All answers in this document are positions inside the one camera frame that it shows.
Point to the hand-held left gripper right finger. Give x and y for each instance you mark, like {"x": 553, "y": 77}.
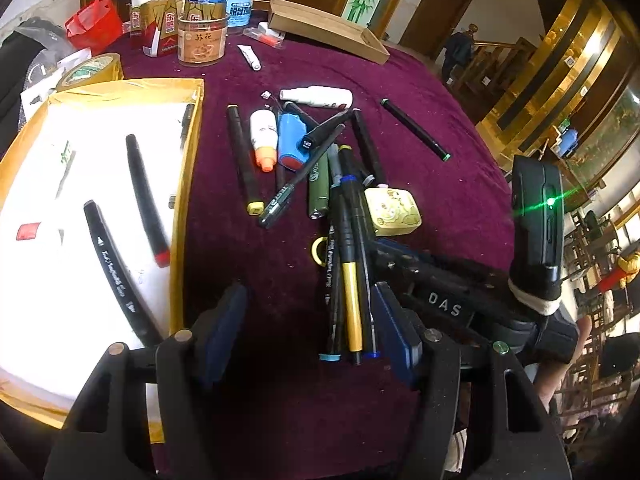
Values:
{"x": 396, "y": 332}

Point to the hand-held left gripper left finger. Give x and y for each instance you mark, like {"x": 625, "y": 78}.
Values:
{"x": 226, "y": 330}

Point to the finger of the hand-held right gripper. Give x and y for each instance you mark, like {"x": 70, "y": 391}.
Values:
{"x": 395, "y": 272}
{"x": 400, "y": 249}

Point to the black pen blue tip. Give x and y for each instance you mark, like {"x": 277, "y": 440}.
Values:
{"x": 368, "y": 310}

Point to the pale yellow cartoon box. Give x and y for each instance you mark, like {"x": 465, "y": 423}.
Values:
{"x": 392, "y": 212}

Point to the yellow and black pen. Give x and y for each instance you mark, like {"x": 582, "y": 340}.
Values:
{"x": 352, "y": 305}

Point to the black marker light blue tip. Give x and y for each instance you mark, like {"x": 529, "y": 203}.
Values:
{"x": 333, "y": 285}

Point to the dark green lighter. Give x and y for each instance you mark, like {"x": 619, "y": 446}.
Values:
{"x": 318, "y": 195}

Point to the black marker green tip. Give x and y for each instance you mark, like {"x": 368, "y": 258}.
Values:
{"x": 415, "y": 130}

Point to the black pen clear tip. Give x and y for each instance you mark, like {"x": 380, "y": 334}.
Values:
{"x": 300, "y": 180}

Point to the yellow-edged white tray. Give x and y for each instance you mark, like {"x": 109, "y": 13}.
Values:
{"x": 50, "y": 310}

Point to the person's right forearm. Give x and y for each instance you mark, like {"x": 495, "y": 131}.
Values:
{"x": 550, "y": 385}

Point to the yellow red figure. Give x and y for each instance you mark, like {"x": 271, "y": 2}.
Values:
{"x": 620, "y": 272}

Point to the black marker grey tip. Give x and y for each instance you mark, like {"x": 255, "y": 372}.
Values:
{"x": 367, "y": 145}

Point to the black marker white print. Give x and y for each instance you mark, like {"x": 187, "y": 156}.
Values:
{"x": 115, "y": 270}

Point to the black marker grey label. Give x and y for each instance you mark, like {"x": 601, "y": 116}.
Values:
{"x": 320, "y": 132}

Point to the golden wooden counter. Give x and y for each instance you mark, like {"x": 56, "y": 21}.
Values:
{"x": 550, "y": 70}

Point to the black marker red tip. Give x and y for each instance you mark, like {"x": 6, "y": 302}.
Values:
{"x": 147, "y": 200}

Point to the black marker yellow tip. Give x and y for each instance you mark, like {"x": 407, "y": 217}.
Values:
{"x": 242, "y": 160}

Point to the white spray bottle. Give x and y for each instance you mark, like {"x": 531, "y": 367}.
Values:
{"x": 315, "y": 96}

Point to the white bottle orange cap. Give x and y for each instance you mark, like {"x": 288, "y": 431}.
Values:
{"x": 263, "y": 135}

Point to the thin black pen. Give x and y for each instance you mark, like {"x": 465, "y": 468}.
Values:
{"x": 187, "y": 125}

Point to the small red block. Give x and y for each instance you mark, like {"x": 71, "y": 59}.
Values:
{"x": 28, "y": 231}

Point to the brown cardboard box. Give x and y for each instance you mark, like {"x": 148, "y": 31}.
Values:
{"x": 325, "y": 27}

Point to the brown wooden door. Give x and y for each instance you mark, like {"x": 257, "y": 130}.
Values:
{"x": 435, "y": 7}

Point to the small white tube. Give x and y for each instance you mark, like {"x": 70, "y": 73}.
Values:
{"x": 249, "y": 57}

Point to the red white wrapped packet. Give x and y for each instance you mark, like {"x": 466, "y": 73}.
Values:
{"x": 265, "y": 35}

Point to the clear jar brown label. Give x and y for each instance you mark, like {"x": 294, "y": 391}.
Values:
{"x": 202, "y": 40}

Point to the yellow tape roll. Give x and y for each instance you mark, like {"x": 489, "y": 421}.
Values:
{"x": 75, "y": 77}

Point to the loose white papers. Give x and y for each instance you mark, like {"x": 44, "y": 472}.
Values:
{"x": 47, "y": 85}

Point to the red gold cigarette box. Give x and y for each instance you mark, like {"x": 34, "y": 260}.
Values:
{"x": 137, "y": 20}
{"x": 162, "y": 30}

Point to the black sofa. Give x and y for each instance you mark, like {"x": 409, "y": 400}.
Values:
{"x": 15, "y": 70}

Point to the red plastic bag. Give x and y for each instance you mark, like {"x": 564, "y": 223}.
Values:
{"x": 92, "y": 22}

